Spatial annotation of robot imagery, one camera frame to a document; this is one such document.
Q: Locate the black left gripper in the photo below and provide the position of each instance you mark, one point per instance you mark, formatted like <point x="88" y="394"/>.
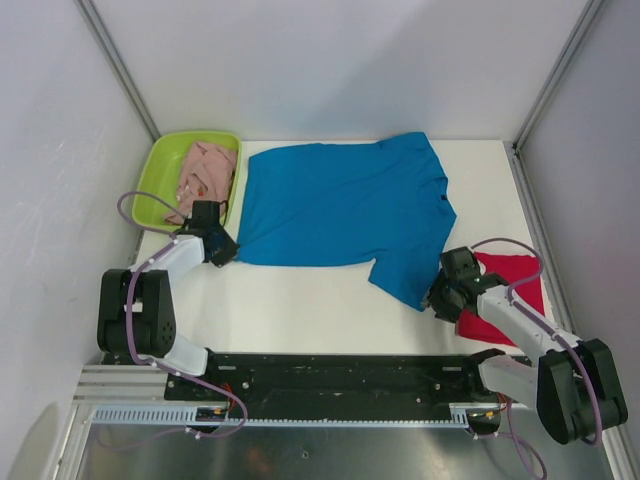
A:
<point x="230" y="249"/>

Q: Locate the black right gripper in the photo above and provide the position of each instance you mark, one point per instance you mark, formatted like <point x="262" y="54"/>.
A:
<point x="432" y="296"/>

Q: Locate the blue t shirt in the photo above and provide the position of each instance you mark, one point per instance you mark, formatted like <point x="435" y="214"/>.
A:
<point x="330" y="205"/>

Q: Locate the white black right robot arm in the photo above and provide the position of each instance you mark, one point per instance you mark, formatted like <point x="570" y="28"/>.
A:
<point x="571" y="383"/>

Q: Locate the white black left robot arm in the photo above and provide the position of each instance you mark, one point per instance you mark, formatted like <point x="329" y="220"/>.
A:
<point x="136" y="314"/>

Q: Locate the pink t shirt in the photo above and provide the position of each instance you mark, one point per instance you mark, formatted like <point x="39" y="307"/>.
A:
<point x="207" y="173"/>

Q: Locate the green plastic basin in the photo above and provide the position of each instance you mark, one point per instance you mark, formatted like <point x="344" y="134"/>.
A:
<point x="161" y="172"/>

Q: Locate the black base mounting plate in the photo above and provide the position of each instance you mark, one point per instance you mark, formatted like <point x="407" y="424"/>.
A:
<point x="254" y="376"/>

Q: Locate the right aluminium corner post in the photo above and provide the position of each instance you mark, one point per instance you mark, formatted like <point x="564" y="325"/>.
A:
<point x="577" y="38"/>

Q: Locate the aluminium corner post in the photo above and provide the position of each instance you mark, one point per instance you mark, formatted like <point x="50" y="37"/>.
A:
<point x="106" y="44"/>
<point x="577" y="38"/>

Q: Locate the aluminium frame rail front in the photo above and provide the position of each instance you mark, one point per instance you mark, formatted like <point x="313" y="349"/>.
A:
<point x="130" y="384"/>

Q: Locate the grey slotted cable duct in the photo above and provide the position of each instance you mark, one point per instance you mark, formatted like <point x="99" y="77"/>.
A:
<point x="445" y="417"/>

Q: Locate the left aluminium corner post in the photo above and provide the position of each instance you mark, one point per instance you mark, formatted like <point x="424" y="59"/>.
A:
<point x="106" y="44"/>

